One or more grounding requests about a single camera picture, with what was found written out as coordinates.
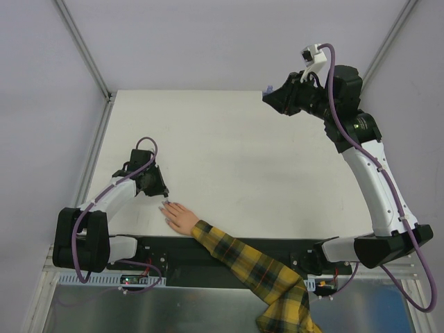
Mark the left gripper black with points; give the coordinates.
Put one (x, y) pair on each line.
(158, 184)

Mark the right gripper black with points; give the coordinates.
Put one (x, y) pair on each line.
(291, 92)

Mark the purple nail polish bottle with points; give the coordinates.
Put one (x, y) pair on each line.
(268, 90)

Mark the yellow plaid sleeve forearm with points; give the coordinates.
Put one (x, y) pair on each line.
(281, 288)

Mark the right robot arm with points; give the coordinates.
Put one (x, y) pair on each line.
(394, 226)

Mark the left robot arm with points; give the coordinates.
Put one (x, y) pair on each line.
(93, 222)

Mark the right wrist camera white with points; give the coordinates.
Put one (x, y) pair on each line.
(314, 59)

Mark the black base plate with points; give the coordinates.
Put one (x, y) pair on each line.
(184, 262)

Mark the left aluminium frame post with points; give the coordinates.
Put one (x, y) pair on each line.
(82, 48)

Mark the aluminium frame post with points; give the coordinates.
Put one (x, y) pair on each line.
(389, 40)
(82, 48)

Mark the white cable duct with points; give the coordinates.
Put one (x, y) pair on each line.
(112, 280)

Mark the right aluminium frame post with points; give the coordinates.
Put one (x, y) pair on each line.
(389, 40)

